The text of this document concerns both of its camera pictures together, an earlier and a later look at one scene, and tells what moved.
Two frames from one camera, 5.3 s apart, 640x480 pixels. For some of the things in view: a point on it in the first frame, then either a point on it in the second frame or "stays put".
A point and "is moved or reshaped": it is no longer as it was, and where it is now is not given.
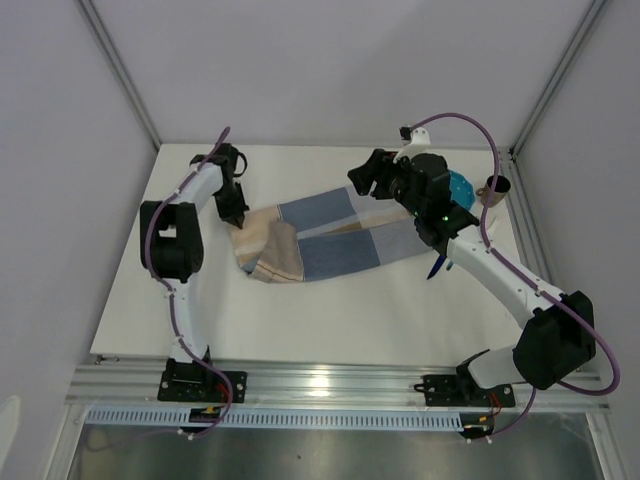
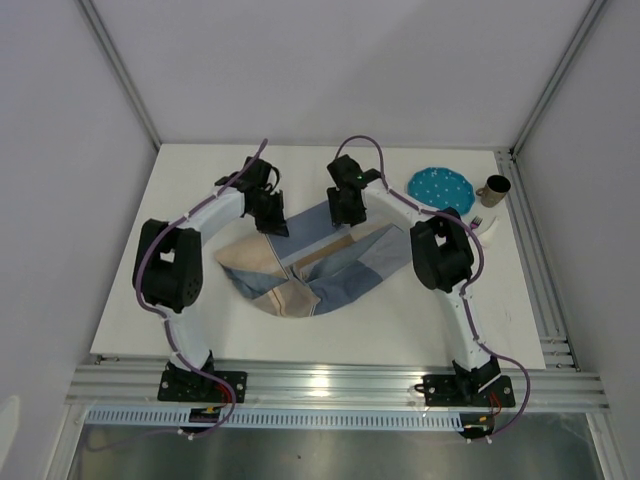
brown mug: (502, 187) stays put
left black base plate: (195, 382) stays put
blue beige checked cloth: (322, 235) is moved or reshaped
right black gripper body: (393, 179) to (340, 211)
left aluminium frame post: (103, 34) stays put
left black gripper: (234, 215) to (277, 225)
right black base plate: (445, 390) stays put
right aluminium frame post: (579, 41) stays put
